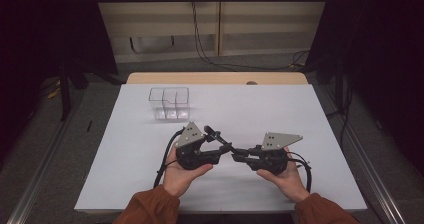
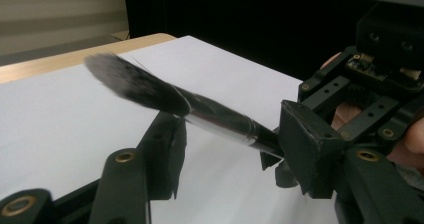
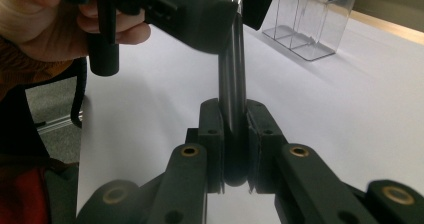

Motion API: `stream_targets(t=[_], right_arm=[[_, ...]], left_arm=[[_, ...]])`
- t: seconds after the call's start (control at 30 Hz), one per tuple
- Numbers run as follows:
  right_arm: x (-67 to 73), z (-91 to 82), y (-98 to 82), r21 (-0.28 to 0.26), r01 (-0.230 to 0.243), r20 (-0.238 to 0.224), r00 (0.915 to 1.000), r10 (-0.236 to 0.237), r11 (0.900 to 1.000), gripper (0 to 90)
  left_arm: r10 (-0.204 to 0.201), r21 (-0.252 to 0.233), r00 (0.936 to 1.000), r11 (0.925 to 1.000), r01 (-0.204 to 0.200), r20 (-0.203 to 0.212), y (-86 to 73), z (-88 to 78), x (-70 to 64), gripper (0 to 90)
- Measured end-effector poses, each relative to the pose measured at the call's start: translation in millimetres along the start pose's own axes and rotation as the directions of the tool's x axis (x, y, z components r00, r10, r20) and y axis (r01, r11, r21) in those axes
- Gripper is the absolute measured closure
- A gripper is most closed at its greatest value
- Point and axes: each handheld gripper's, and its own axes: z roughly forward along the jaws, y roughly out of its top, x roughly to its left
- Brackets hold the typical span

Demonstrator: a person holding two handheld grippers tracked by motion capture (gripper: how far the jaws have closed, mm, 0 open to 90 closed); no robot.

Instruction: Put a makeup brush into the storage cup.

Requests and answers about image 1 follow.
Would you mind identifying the aluminium floor rail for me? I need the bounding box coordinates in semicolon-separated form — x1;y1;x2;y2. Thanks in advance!
6;90;86;224
313;83;408;224

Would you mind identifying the person's right hand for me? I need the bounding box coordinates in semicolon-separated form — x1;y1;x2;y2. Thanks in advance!
255;146;311;204

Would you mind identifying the wooden table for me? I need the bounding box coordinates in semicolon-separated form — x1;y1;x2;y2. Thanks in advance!
125;71;309;86

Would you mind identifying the person's left hand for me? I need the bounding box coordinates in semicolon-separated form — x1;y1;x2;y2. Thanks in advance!
162;145;214;199

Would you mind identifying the black curtain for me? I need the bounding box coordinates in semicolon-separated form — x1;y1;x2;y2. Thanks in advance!
304;0;424;177
0;0;119;165

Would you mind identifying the black metal stand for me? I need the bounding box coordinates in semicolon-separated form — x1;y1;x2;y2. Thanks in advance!
58;58;124;122

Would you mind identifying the clear acrylic pen holder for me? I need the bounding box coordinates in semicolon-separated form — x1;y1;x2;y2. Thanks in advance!
148;86;192;121

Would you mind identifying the black wall cable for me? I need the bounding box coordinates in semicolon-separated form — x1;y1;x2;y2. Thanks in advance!
190;0;311;72

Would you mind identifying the thick black pen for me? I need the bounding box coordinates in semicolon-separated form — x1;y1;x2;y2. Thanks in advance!
203;125;238;153

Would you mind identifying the black floor cable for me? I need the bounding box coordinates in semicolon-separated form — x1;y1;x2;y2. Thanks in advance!
324;83;354;150

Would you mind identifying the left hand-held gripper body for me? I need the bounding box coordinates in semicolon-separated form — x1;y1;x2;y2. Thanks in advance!
173;121;214;171

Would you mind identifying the grey panel with black brackets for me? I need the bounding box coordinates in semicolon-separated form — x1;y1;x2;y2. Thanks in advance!
129;35;176;54

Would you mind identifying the right hand-held gripper black cable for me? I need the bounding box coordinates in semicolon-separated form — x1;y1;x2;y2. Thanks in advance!
285;150;313;194

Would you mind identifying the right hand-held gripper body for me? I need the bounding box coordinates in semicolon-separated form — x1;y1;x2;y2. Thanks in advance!
253;132;304;176

